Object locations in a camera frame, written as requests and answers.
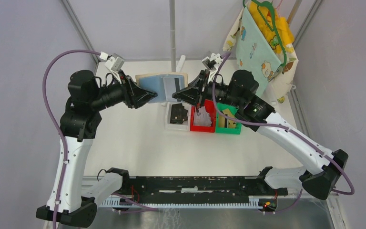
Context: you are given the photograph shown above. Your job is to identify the white striped credit card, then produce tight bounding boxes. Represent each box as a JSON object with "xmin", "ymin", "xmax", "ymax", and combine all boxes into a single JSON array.
[{"xmin": 163, "ymin": 77, "xmax": 181, "ymax": 102}]

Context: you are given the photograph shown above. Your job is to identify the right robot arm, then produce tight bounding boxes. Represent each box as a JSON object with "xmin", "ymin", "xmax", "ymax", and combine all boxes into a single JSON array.
[{"xmin": 173, "ymin": 70, "xmax": 351, "ymax": 200}]

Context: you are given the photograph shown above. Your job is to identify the mint cartoon cloth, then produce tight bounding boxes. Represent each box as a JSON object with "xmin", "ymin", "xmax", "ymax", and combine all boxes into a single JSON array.
[{"xmin": 235, "ymin": 8, "xmax": 282, "ymax": 96}]

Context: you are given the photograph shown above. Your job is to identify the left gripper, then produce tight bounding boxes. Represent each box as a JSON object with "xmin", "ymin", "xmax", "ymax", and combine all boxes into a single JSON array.
[{"xmin": 91, "ymin": 69, "xmax": 158, "ymax": 110}]

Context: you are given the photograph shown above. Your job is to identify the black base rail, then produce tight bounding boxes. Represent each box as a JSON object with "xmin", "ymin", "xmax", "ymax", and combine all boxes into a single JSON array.
[{"xmin": 117, "ymin": 176, "xmax": 288, "ymax": 204}]

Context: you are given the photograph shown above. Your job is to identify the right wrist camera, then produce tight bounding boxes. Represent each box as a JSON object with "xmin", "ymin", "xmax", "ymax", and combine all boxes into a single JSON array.
[{"xmin": 201, "ymin": 53, "xmax": 223, "ymax": 77}]

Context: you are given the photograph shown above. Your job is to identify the clear plastic bin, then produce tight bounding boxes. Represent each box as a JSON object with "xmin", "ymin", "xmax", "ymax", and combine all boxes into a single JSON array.
[{"xmin": 164, "ymin": 102, "xmax": 191, "ymax": 131}]

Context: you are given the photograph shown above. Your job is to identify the white stand base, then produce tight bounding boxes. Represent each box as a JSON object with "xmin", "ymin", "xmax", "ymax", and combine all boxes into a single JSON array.
[{"xmin": 175, "ymin": 55, "xmax": 186, "ymax": 73}]

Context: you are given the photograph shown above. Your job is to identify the green plastic bin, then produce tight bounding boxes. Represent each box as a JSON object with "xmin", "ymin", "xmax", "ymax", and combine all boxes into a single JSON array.
[{"xmin": 215, "ymin": 103, "xmax": 242, "ymax": 135}]

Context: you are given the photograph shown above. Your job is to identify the white cards in red bin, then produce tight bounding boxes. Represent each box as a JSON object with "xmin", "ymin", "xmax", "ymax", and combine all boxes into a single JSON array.
[{"xmin": 193, "ymin": 106, "xmax": 212, "ymax": 127}]

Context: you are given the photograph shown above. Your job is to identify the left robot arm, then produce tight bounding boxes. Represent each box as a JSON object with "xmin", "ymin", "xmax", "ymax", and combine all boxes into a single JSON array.
[{"xmin": 36, "ymin": 70, "xmax": 157, "ymax": 228}]

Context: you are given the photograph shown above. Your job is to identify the red plastic bin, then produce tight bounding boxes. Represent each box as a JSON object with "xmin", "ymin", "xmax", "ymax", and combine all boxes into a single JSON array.
[{"xmin": 190, "ymin": 100, "xmax": 216, "ymax": 133}]

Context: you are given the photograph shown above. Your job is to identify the white cable duct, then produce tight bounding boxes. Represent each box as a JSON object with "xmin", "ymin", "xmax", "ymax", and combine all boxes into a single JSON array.
[{"xmin": 99, "ymin": 196, "xmax": 263, "ymax": 210}]

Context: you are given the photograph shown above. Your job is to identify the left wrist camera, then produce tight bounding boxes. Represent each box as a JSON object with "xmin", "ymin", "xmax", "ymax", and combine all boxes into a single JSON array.
[{"xmin": 105, "ymin": 53, "xmax": 125, "ymax": 82}]

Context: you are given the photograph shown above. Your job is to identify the grey stand pole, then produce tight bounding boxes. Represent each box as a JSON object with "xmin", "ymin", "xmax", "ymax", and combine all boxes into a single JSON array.
[{"xmin": 169, "ymin": 0, "xmax": 176, "ymax": 72}]

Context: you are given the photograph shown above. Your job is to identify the yellow cloth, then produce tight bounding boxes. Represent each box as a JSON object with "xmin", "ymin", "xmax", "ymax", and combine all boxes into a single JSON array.
[{"xmin": 249, "ymin": 2, "xmax": 295, "ymax": 54}]

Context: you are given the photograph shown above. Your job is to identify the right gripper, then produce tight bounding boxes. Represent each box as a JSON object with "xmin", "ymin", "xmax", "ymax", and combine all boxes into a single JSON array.
[{"xmin": 173, "ymin": 69, "xmax": 244, "ymax": 109}]

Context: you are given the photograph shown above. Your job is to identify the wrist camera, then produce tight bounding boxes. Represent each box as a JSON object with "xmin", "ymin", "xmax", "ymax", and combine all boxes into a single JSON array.
[
  {"xmin": 201, "ymin": 53, "xmax": 223, "ymax": 77},
  {"xmin": 105, "ymin": 53, "xmax": 125, "ymax": 82}
]

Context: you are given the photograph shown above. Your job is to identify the brown item in green bin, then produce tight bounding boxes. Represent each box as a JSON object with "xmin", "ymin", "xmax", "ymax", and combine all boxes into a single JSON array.
[{"xmin": 218, "ymin": 108, "xmax": 237, "ymax": 129}]

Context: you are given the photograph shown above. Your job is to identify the green clothes hanger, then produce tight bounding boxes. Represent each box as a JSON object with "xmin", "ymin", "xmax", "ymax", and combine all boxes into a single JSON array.
[{"xmin": 243, "ymin": 0, "xmax": 288, "ymax": 67}]

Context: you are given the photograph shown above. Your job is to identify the beige card holder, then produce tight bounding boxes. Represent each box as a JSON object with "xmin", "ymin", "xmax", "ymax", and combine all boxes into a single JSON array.
[{"xmin": 135, "ymin": 73, "xmax": 189, "ymax": 104}]

